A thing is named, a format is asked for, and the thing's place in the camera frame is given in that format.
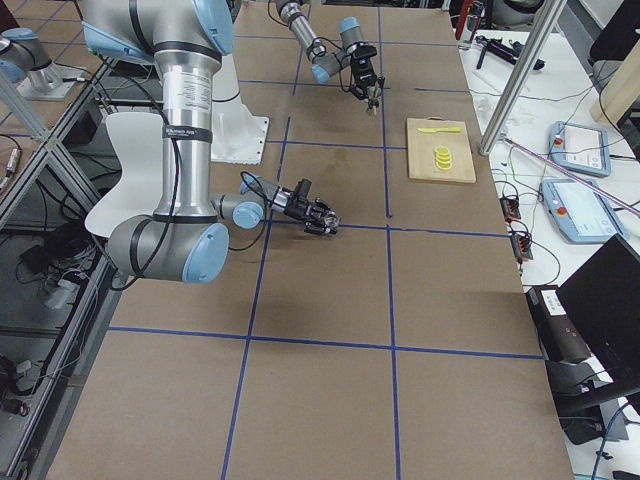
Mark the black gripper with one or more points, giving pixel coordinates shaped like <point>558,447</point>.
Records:
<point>364,76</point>
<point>295,208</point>

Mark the steel measuring jigger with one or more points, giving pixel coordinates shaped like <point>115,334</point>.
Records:
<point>372,98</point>

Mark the clear glass shaker cup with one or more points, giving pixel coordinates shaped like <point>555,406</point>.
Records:
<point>331,218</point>

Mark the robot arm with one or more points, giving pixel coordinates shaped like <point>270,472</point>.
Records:
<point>183,239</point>
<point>325,64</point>

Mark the bamboo cutting board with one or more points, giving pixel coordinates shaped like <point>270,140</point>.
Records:
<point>421,155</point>

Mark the yellow plastic knife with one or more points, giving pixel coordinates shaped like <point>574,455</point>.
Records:
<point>435,130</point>

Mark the far teach pendant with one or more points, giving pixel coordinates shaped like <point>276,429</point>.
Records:
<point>580,149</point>

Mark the teach pendant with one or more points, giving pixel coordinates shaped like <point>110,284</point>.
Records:
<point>580,149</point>
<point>581,215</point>

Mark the near teach pendant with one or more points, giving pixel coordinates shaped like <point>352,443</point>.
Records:
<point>581,215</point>

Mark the wooden plank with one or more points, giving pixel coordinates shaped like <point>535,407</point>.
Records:
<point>622,90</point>

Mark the black monitor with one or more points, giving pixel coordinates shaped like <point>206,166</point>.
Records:
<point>601,298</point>

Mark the aluminium frame post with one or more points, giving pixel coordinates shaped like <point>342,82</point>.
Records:
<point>542,27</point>

